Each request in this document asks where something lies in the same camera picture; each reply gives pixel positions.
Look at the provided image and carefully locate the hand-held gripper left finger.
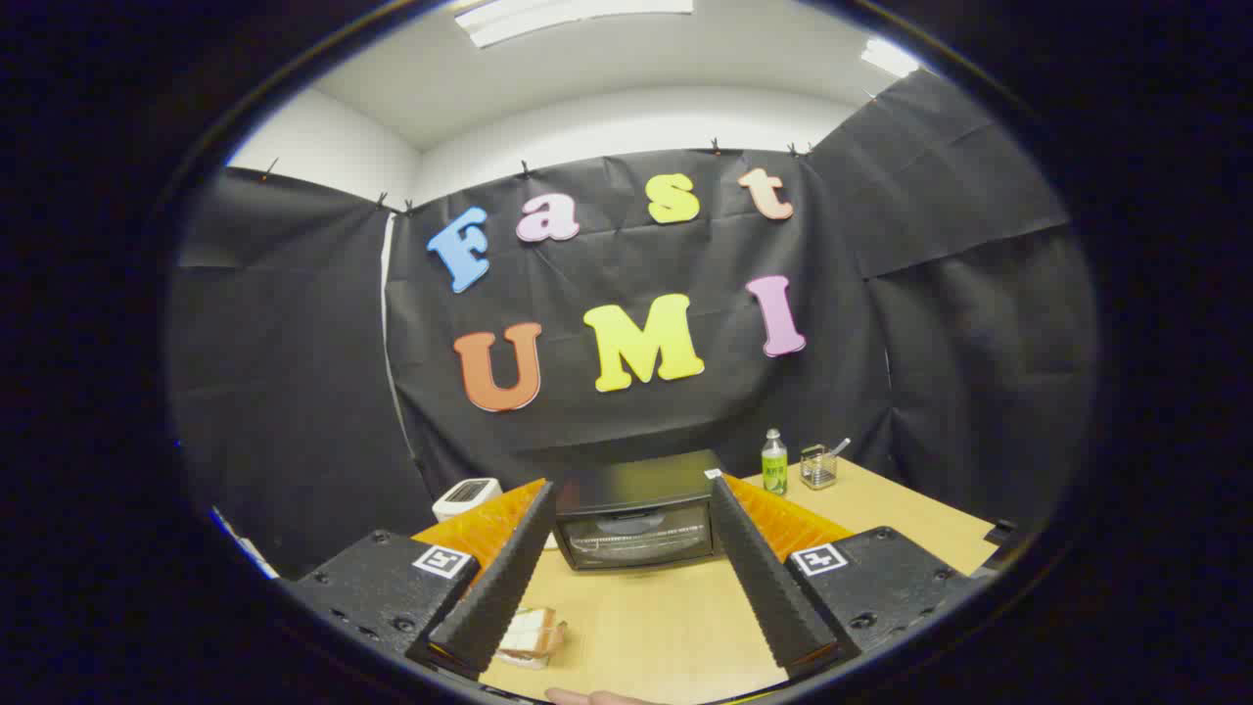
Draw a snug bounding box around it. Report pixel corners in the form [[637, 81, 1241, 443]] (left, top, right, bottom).
[[279, 478, 559, 682]]

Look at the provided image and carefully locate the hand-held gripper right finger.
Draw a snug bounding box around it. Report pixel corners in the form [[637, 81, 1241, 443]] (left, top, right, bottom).
[[710, 475, 982, 682]]

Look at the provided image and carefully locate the toast sandwich with lettuce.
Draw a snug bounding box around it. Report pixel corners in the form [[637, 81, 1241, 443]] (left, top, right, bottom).
[[496, 606, 569, 671]]

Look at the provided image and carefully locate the black toaster oven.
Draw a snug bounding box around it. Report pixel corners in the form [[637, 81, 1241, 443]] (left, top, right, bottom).
[[553, 450, 726, 572]]

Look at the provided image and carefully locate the white pop-up toaster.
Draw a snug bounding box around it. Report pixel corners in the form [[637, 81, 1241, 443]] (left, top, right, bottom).
[[432, 478, 504, 524]]

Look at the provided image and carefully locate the green drink bottle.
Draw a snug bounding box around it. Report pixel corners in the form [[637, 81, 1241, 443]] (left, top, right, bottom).
[[762, 428, 789, 496]]

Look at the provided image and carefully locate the black backdrop cloth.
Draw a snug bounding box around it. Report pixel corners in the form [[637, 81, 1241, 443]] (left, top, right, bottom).
[[166, 69, 1097, 579]]

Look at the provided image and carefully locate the small ceiling light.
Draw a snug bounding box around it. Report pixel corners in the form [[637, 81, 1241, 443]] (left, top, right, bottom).
[[860, 37, 922, 79]]

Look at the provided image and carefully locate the long ceiling light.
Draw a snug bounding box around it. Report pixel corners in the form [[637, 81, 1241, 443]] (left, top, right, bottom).
[[454, 0, 695, 49]]

